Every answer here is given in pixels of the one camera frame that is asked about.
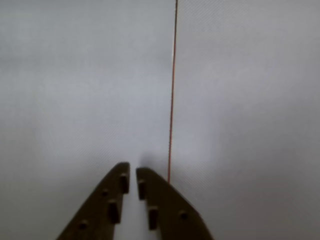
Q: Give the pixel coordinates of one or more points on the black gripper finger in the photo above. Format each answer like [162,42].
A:
[172,212]
[100,212]

